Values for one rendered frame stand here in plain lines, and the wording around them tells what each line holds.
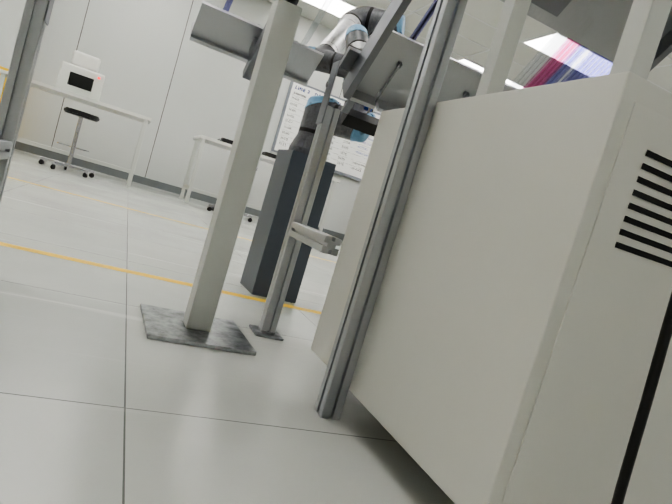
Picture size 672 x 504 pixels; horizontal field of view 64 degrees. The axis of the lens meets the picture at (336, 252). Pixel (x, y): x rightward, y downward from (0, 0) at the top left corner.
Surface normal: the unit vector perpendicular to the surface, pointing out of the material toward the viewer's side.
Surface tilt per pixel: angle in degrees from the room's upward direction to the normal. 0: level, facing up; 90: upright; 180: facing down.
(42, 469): 0
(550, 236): 90
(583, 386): 90
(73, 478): 0
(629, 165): 90
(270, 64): 90
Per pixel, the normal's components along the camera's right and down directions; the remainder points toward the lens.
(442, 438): -0.89, -0.24
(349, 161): 0.36, 0.17
